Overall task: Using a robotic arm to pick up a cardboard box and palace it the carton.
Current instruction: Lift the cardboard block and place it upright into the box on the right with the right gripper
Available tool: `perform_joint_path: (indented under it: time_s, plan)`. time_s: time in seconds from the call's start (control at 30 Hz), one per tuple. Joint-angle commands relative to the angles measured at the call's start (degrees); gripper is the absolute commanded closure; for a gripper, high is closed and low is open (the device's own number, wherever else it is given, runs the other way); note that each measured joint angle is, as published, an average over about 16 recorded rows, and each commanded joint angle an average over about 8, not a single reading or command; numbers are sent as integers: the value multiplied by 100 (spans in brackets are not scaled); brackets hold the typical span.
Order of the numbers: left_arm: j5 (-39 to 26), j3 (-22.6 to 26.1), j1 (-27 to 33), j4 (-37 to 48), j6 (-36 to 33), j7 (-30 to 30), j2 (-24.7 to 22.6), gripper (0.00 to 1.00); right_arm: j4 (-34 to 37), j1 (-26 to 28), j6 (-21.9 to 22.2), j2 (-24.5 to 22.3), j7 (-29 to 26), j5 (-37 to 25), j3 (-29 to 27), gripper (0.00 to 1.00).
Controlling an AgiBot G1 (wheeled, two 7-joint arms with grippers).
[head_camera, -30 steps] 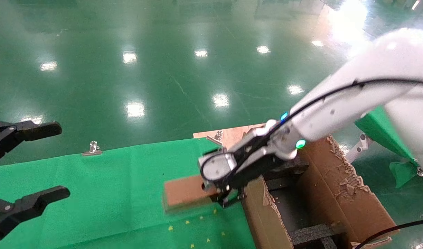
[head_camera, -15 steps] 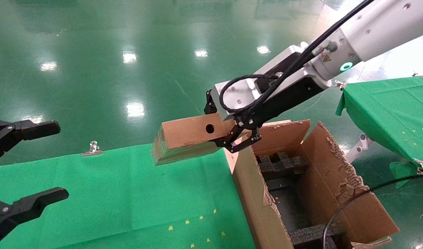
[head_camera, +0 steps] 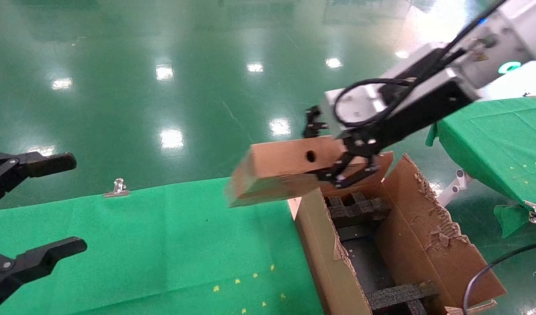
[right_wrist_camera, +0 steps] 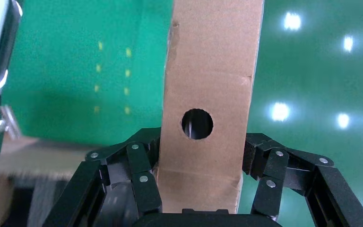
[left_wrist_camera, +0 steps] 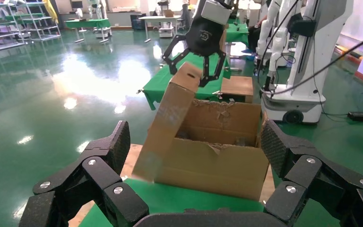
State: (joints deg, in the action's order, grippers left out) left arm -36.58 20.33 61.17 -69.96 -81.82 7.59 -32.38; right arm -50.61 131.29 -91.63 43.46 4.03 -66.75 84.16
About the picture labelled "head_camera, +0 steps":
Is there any large green tablecloth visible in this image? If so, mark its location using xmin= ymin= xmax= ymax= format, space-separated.
xmin=0 ymin=174 xmax=325 ymax=315

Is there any black camera cable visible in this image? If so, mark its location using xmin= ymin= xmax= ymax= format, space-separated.
xmin=333 ymin=0 xmax=509 ymax=129

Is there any small green tablecloth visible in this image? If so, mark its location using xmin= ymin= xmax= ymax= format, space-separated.
xmin=426 ymin=95 xmax=536 ymax=239

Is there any grey camera mounting bracket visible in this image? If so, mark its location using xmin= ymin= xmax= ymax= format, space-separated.
xmin=382 ymin=42 xmax=480 ymax=102

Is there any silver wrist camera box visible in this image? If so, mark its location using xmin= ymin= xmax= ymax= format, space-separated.
xmin=324 ymin=83 xmax=393 ymax=137

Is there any small brown cardboard box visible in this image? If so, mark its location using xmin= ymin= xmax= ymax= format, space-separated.
xmin=224 ymin=136 xmax=352 ymax=209

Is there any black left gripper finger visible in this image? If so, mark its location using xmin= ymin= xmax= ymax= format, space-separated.
xmin=0 ymin=151 xmax=78 ymax=209
xmin=0 ymin=237 xmax=88 ymax=309

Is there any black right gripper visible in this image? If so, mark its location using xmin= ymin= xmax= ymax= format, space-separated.
xmin=303 ymin=80 xmax=477 ymax=189

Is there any large open cardboard carton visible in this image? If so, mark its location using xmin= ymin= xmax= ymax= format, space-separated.
xmin=290 ymin=151 xmax=508 ymax=315

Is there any white table leg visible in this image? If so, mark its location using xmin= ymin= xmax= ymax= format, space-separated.
xmin=436 ymin=168 xmax=473 ymax=207

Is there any thin black hanging cable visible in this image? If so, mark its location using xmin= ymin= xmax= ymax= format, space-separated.
xmin=462 ymin=241 xmax=536 ymax=315

